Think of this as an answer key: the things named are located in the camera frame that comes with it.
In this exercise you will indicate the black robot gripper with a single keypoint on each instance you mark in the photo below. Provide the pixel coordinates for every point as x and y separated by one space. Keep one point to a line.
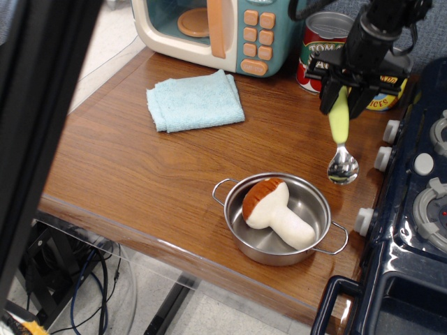
367 63

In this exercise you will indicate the spoon with yellow-green handle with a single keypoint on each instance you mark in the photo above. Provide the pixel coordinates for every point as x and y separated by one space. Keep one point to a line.
343 169

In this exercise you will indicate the pineapple slices can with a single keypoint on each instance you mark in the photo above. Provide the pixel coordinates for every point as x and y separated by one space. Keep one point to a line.
383 101

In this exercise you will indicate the tomato sauce can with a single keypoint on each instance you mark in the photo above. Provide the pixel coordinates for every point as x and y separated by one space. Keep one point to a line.
324 31

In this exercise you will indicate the toy microwave oven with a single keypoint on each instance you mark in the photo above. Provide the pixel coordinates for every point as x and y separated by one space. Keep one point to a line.
247 37

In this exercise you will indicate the plush mushroom toy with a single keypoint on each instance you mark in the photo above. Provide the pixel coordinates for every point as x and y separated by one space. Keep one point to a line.
266 206

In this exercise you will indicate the stainless steel pot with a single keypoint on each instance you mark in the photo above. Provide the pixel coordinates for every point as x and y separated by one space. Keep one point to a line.
264 245

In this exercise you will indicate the light blue folded towel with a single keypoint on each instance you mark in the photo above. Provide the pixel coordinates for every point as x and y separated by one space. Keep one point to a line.
195 102

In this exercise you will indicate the dark blue toy stove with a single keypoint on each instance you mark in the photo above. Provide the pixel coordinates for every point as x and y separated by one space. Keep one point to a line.
402 288

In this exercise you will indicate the black table leg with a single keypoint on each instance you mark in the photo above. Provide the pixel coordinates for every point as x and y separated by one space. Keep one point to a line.
168 310

